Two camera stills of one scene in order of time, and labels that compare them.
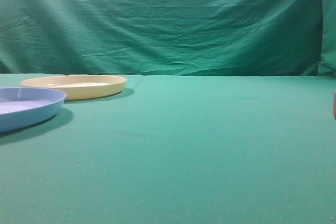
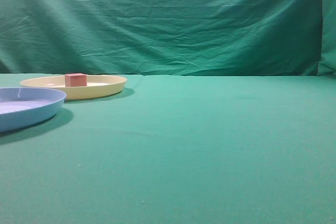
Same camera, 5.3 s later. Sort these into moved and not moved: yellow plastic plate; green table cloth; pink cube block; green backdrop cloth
Moved: pink cube block
Not moved: yellow plastic plate; green backdrop cloth; green table cloth
